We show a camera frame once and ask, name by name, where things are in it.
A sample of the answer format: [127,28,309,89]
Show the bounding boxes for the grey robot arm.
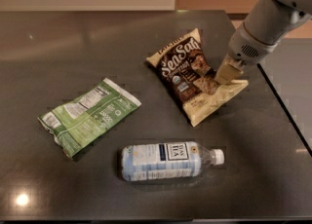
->
[214,0,312,84]

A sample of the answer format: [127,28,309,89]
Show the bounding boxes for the grey side table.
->
[261,38,312,151]

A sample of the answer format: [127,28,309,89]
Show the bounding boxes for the brown sea salt chip bag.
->
[146,28,249,127]

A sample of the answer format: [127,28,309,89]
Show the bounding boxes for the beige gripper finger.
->
[214,56,244,85]

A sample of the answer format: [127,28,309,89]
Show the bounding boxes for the green snack bag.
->
[38,78,141,159]

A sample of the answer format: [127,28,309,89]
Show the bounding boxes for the blue label plastic bottle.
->
[121,141,225,181]

